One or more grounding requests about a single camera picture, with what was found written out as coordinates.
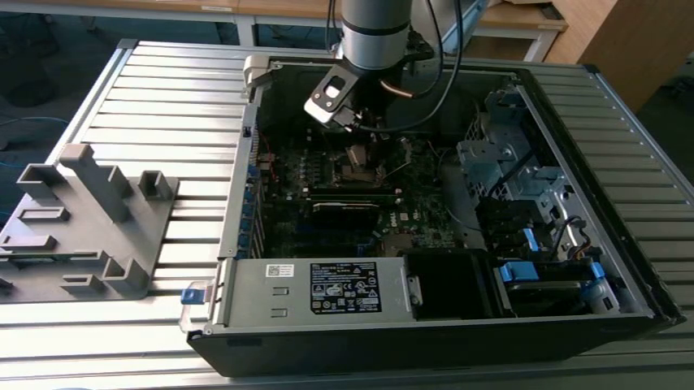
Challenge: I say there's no wooden desk white frame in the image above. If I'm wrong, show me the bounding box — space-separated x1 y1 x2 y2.
0 0 256 48
232 0 569 63

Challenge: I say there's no green motherboard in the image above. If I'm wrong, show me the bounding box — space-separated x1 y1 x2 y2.
245 132 472 260

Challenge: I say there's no grey power supply unit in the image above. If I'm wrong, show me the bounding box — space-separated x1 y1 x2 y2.
213 255 423 327

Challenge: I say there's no hard disk in blue carrier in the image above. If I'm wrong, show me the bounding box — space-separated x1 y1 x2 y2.
493 259 607 319

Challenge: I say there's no black graphics card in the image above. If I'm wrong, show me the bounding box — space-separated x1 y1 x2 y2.
309 198 384 235

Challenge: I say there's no grey plastic case latch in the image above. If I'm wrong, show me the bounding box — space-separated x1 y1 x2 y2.
240 54 284 99

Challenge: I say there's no CPU with silver top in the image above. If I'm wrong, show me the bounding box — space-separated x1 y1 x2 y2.
345 144 371 168

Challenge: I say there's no wooden cabinet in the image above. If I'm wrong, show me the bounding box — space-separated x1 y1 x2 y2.
544 0 694 115

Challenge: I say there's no metal socket cover frame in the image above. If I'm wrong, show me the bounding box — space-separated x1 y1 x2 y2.
379 137 416 180

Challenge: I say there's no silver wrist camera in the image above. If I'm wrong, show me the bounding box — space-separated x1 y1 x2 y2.
303 72 361 125

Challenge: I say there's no black open PC case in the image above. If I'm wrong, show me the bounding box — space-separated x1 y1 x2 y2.
177 54 687 379

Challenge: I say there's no blue plastic drive clip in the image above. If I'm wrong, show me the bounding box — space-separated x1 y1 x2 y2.
517 227 545 254

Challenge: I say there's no blue case latch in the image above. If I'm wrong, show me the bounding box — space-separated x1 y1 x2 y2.
180 285 210 306

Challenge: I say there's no CPU socket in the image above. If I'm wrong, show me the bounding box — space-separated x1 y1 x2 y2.
328 150 387 189

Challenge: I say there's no grey plastic parts rack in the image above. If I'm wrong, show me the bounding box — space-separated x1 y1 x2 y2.
0 142 181 304

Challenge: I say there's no silver metal drive cage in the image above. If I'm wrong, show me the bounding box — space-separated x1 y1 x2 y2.
453 79 576 228

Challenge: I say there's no drive wire bundle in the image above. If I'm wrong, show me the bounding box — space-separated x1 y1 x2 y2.
549 214 601 263

